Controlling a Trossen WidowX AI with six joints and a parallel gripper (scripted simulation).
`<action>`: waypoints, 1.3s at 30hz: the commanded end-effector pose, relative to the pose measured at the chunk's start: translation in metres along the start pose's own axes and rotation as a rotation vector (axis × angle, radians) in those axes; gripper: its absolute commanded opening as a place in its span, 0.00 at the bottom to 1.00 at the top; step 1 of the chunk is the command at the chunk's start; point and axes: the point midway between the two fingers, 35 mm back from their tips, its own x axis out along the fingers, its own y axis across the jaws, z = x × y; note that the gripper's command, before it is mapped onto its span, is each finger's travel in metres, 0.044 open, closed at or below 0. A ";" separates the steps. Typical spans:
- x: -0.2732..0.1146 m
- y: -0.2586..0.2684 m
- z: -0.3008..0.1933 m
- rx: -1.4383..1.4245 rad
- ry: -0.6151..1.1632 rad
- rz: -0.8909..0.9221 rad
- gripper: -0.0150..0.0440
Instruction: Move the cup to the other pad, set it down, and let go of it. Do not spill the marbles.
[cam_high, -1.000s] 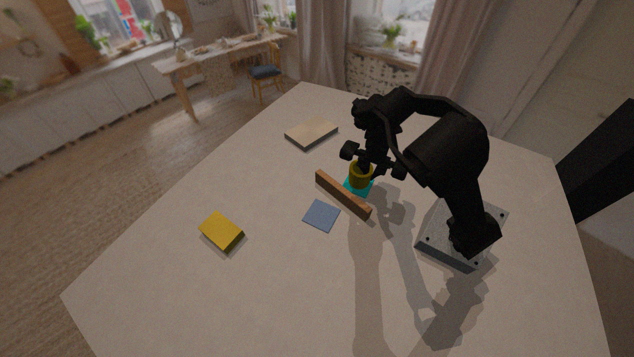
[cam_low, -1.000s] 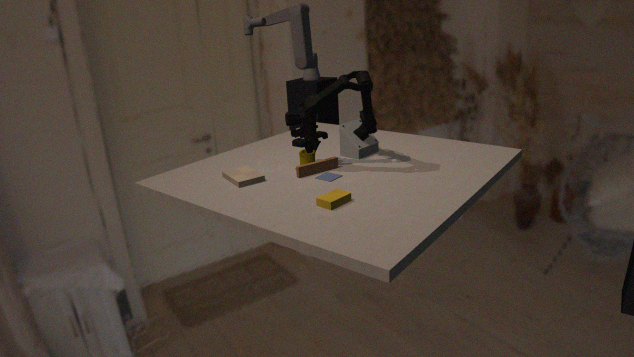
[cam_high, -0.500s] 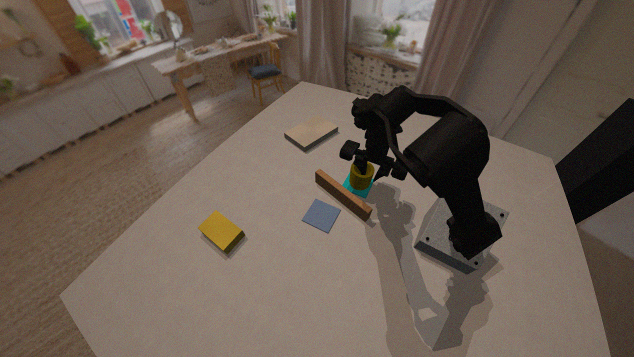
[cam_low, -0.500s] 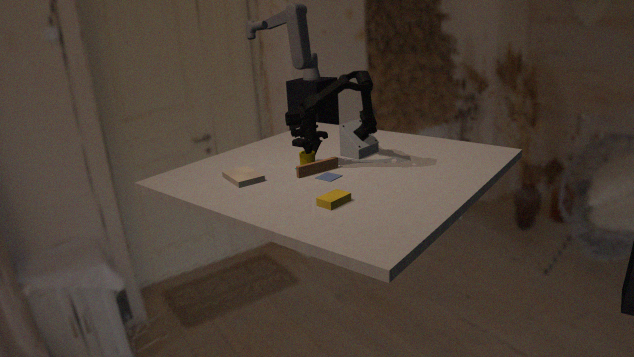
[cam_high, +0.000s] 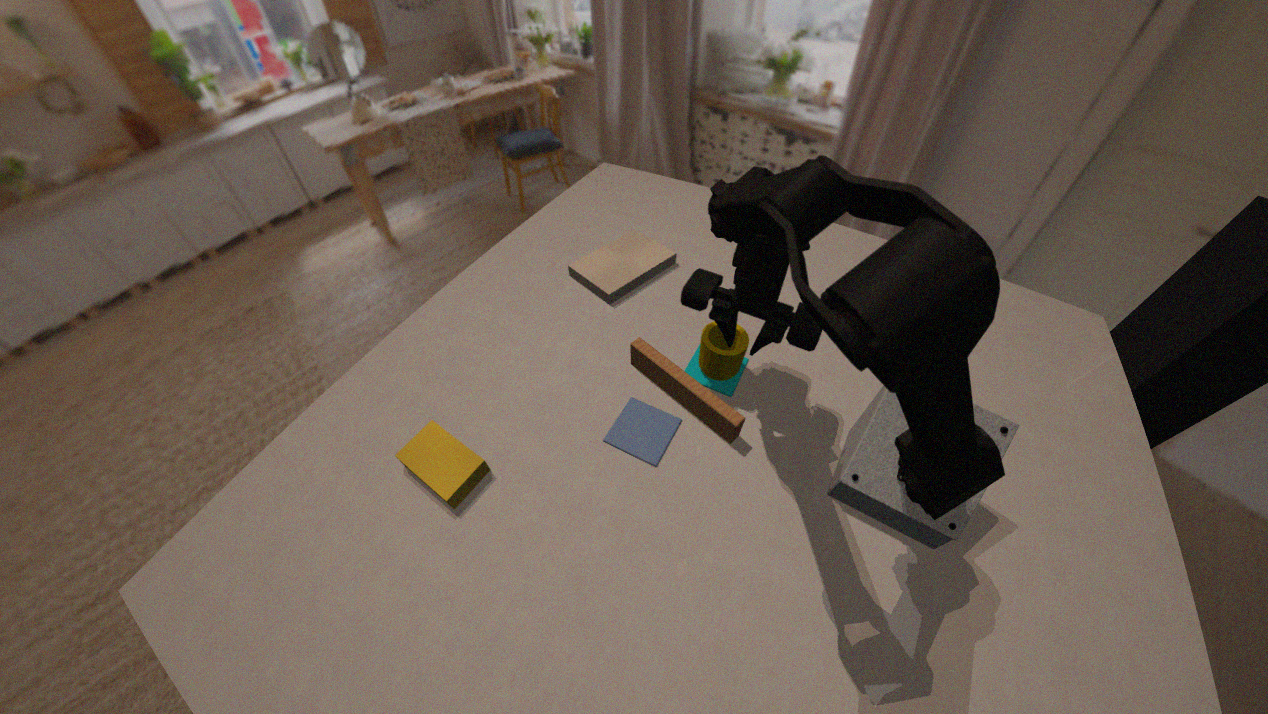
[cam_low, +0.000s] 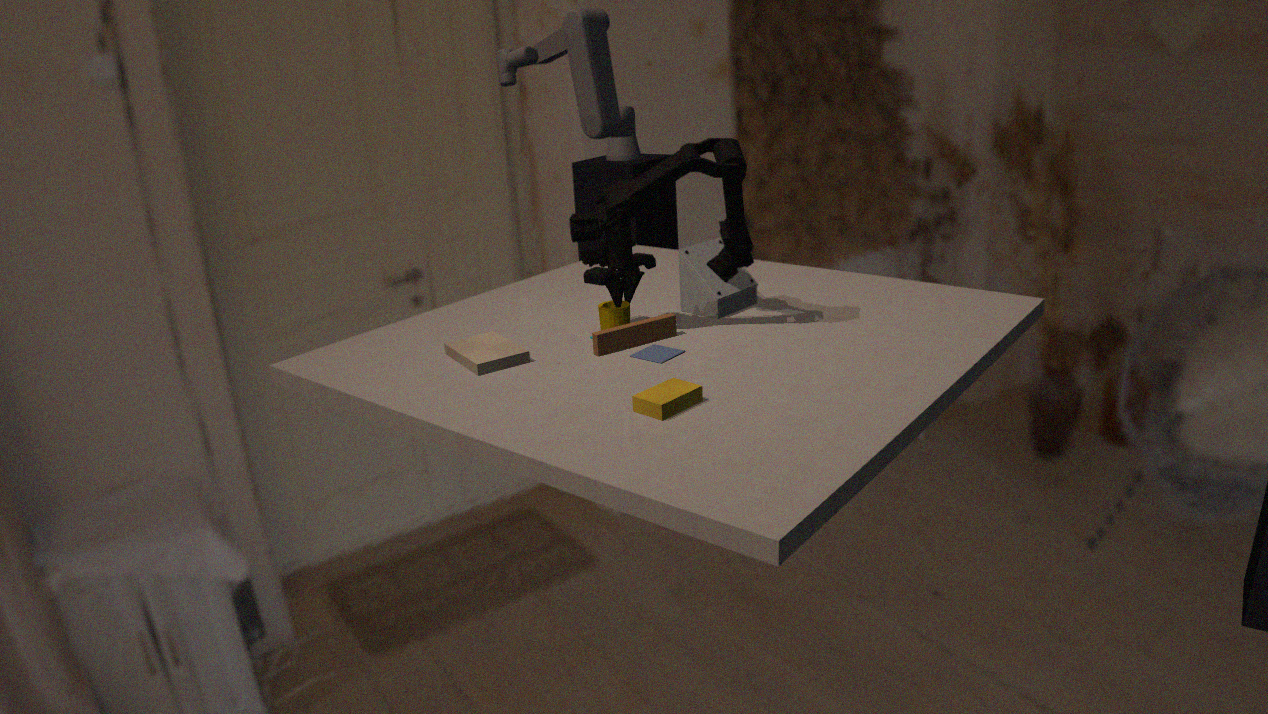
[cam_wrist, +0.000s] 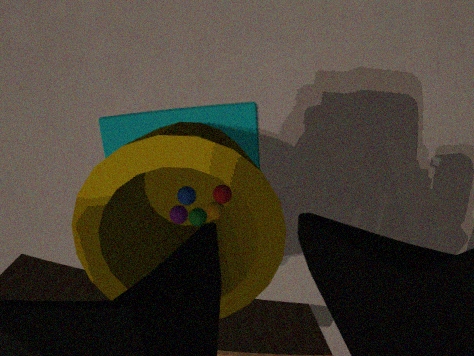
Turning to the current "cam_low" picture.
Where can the yellow rectangular block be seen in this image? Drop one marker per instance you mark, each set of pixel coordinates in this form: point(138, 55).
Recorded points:
point(667, 398)

